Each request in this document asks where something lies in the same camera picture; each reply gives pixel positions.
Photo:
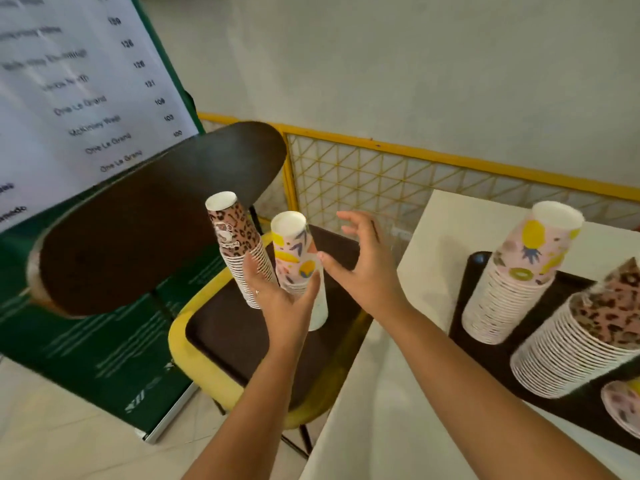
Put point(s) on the black serving tray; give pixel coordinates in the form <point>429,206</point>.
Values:
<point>500,354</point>

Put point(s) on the short stack fruit print cups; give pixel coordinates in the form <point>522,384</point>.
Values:
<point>292,244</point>

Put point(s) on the person's right forearm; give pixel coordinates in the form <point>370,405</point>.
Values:
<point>475,394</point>

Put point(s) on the tall stack fruit print cups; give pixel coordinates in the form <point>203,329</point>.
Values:
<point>520,274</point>

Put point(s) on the yellow chair with brown cushions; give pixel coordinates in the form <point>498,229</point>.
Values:
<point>150,219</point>

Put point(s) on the yellow metal mesh fence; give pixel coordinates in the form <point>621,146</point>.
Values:
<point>450,157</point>

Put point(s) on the person's left hand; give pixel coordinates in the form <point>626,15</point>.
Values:
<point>280,309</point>

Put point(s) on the single pink fruit print cup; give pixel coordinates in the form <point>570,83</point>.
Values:
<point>624,407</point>

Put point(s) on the person's left thumb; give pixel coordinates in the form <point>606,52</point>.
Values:
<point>311,292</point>

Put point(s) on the short stack leopard print cups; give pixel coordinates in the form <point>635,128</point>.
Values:
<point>232,234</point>

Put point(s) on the person's right thumb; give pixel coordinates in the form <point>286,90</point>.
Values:
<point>335,267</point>

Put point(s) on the tall stack leopard print cups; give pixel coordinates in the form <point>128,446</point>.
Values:
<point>575,344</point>

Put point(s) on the person's right hand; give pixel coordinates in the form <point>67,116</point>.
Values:
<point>372,274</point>

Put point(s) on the green and white banner sign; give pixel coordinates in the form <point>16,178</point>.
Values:
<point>75,94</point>

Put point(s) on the person's left forearm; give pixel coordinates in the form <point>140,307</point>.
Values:
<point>240,419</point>

